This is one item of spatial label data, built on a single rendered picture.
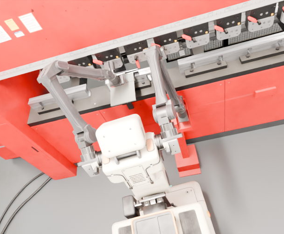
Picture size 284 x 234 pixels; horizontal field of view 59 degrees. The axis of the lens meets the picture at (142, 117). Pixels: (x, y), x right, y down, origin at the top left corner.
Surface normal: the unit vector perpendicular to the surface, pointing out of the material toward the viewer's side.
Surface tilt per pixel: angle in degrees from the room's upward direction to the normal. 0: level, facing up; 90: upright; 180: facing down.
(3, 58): 90
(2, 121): 90
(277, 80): 90
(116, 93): 0
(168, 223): 0
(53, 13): 90
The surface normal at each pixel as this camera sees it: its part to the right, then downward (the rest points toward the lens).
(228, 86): 0.09, 0.80
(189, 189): -0.26, -0.56
